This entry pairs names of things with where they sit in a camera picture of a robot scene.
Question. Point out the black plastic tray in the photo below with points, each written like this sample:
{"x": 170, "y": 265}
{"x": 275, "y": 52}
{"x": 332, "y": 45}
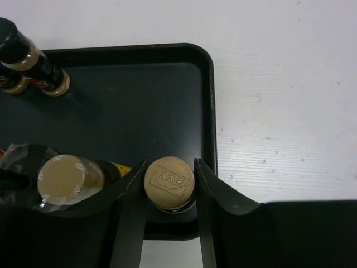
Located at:
{"x": 125, "y": 104}

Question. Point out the clear shaker jar white powder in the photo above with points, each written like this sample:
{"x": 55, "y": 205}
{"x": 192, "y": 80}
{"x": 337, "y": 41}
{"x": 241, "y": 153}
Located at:
{"x": 20, "y": 166}

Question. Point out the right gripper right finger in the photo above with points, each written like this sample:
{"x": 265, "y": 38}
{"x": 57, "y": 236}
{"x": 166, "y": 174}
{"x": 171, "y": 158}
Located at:
{"x": 236, "y": 231}

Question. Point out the small spice jar black cap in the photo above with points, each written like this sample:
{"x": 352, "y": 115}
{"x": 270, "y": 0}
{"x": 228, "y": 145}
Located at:
{"x": 20, "y": 54}
{"x": 12, "y": 82}

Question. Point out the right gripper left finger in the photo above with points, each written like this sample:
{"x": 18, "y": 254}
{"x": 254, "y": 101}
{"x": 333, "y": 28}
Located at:
{"x": 104, "y": 230}

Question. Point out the brown sauce bottle yellow label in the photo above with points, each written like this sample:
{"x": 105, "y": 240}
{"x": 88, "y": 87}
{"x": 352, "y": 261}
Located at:
{"x": 169, "y": 184}
{"x": 67, "y": 179}

